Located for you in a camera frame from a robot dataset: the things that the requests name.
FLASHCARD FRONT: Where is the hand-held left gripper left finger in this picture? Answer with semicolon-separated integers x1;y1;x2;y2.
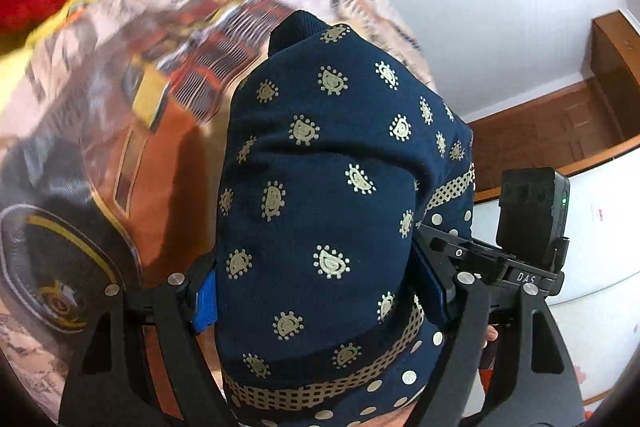
59;252;236;427

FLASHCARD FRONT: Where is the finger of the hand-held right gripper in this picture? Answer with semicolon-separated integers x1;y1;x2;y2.
416;224;507;276

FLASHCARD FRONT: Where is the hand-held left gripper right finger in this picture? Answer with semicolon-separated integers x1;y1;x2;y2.
410;237;586;427

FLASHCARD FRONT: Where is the navy patterned garment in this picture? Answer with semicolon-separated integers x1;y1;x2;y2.
215;9;476;427

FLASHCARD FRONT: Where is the person's right hand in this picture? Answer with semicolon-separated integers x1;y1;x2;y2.
481;325;501;353

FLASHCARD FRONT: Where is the wooden panelled door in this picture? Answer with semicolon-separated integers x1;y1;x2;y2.
469;79;632;202

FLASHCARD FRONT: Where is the printed blanket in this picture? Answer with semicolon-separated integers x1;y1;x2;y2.
0;0;436;423

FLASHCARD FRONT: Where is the wooden door frame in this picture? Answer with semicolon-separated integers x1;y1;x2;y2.
591;9;640;138

